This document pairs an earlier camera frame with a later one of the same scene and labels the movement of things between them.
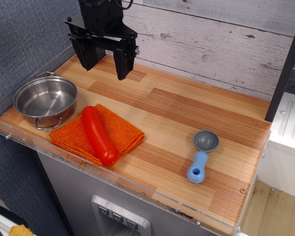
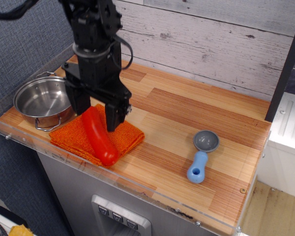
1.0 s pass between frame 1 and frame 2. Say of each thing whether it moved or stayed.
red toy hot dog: stayed
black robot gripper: moved
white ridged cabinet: stayed
